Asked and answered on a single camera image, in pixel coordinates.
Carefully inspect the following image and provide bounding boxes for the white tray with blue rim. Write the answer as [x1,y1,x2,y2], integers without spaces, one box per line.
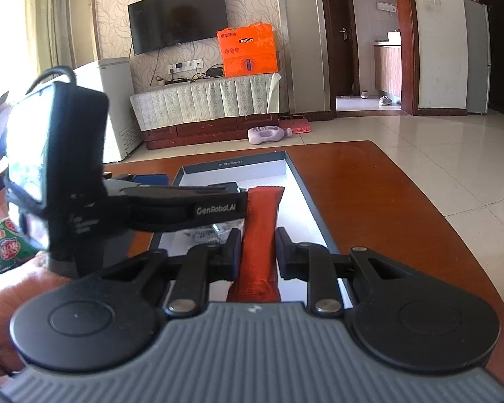
[150,150,357,309]

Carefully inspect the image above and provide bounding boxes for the black flat television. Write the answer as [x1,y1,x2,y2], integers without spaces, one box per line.
[128,0,228,56]

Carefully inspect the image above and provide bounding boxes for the blue flat packet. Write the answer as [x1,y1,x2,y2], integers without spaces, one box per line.
[132,174,169,186]

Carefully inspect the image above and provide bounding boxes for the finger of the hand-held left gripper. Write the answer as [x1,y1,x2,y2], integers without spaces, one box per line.
[206,182,246,201]

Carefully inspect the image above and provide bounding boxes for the green snack packet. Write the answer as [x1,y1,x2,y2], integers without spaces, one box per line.
[0,218,40,278]

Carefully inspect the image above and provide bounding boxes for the white wall power sockets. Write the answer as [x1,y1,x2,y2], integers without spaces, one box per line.
[167,59,203,72]

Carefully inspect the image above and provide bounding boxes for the pink slippers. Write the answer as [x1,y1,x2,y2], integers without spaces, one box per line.
[278,114,312,134]

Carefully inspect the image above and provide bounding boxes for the orange gift box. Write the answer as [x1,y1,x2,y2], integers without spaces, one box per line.
[217,22,279,78]

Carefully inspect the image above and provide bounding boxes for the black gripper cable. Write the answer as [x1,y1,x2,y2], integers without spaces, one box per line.
[25,66,77,93]

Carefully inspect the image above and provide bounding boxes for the wooden television cabinet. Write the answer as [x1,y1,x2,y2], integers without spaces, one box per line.
[140,111,280,151]

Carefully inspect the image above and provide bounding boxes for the white chest freezer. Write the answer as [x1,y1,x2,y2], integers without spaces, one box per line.
[73,58,145,164]

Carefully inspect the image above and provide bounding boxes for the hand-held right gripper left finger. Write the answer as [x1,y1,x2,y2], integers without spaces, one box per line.
[101,227,242,319]

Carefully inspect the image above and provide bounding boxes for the purple detergent bottle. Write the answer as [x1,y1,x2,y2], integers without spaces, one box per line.
[248,126,293,145]

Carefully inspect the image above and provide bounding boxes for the red snack packet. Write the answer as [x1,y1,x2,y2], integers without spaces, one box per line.
[226,186,285,303]

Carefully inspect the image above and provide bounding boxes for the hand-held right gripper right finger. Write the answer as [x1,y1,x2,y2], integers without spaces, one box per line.
[275,227,408,319]

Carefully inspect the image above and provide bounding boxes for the black cable bundle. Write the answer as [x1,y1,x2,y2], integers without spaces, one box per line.
[191,65,225,80]

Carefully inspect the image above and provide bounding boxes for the grey refrigerator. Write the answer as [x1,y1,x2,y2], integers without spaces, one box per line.
[464,0,492,115]

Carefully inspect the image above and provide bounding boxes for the silver snack packet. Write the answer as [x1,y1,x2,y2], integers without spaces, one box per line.
[185,223,232,243]

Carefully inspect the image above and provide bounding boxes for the wooden kitchen counter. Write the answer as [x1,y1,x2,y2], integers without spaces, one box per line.
[374,40,403,103]

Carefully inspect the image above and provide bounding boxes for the beige curtain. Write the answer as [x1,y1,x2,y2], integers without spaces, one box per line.
[25,0,97,68]

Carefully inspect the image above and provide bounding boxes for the wooden door frame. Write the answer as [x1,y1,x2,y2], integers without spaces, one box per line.
[318,0,421,116]

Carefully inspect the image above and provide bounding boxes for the pale lace tablecloth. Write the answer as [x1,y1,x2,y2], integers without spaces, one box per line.
[129,73,282,132]

